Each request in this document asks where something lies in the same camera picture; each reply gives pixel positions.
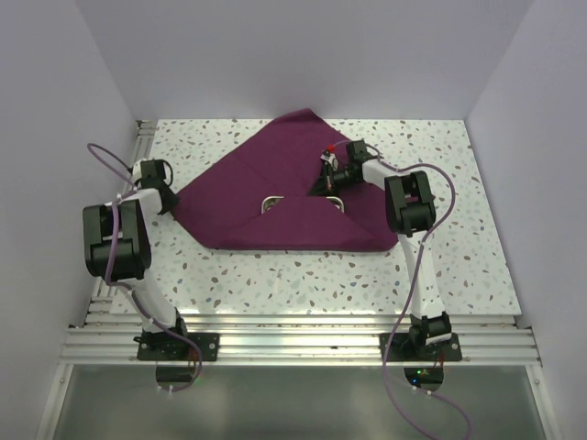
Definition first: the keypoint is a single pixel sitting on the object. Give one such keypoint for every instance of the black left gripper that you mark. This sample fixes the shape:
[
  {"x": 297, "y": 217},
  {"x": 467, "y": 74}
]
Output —
[{"x": 173, "y": 200}]

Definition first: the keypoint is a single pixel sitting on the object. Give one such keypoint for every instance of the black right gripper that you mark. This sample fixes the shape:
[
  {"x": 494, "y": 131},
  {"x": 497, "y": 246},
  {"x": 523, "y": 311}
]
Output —
[{"x": 323, "y": 187}]

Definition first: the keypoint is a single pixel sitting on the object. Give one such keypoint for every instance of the stainless steel tray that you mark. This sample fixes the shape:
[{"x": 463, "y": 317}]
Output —
[{"x": 271, "y": 201}]

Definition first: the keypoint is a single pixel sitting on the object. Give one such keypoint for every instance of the purple cloth mat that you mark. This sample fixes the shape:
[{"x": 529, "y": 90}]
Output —
[{"x": 221, "y": 207}]

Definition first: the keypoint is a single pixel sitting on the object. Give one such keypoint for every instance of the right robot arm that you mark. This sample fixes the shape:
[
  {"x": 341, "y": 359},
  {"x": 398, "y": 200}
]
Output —
[{"x": 410, "y": 214}]

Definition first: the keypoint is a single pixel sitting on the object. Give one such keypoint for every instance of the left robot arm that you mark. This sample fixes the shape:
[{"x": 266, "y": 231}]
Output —
[{"x": 117, "y": 246}]

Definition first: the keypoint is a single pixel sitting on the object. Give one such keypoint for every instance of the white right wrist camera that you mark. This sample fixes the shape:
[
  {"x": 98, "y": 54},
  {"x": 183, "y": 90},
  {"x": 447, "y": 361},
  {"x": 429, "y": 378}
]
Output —
[{"x": 329, "y": 157}]

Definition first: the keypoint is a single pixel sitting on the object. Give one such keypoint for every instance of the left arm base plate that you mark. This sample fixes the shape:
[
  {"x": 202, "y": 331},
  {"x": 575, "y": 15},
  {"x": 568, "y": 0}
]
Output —
[{"x": 162, "y": 347}]

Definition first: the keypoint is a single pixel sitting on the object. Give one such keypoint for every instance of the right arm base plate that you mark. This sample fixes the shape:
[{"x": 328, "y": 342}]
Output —
[{"x": 402, "y": 349}]

